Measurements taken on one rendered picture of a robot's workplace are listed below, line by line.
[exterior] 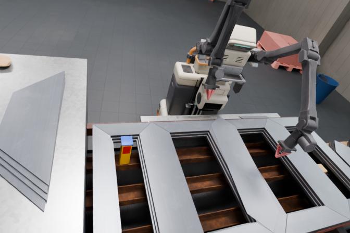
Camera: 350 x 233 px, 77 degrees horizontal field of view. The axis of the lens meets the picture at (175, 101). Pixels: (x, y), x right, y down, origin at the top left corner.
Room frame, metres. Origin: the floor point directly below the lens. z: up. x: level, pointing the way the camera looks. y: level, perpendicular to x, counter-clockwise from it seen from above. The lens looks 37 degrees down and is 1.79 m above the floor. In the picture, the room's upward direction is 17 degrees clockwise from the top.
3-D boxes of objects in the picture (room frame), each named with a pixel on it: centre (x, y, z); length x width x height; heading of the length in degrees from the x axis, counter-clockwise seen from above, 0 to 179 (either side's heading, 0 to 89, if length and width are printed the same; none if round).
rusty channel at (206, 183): (0.85, -0.46, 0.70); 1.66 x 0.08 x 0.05; 116
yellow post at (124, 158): (0.76, 0.18, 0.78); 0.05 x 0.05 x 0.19; 26
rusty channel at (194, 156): (1.03, -0.37, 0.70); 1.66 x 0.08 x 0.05; 116
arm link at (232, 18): (1.29, -0.17, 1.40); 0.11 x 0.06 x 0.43; 109
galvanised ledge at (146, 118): (1.38, -0.41, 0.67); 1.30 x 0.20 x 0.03; 116
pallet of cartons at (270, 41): (5.15, -2.05, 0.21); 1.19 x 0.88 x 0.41; 19
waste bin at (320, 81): (3.65, -2.37, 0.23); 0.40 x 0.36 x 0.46; 13
